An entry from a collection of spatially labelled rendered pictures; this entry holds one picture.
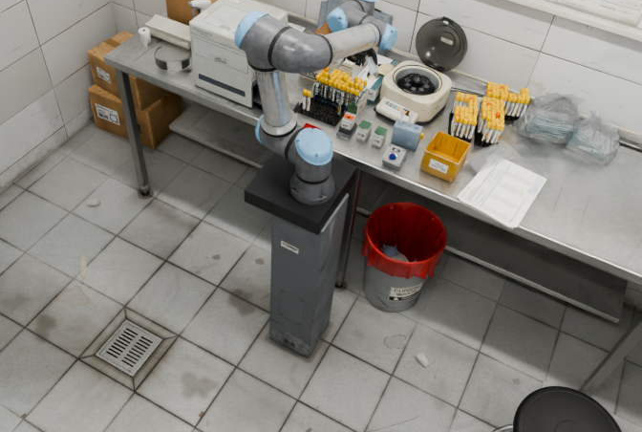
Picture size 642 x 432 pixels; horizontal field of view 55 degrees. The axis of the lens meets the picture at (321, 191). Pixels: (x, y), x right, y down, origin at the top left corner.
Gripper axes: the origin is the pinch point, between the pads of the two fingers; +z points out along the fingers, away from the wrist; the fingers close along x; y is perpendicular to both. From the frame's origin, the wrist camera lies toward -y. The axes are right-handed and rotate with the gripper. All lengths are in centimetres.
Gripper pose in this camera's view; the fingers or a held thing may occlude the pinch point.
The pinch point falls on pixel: (357, 72)
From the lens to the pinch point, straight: 229.2
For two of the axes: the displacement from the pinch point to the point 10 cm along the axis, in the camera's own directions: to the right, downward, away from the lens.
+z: -0.4, 6.4, 7.6
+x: 9.4, 2.9, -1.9
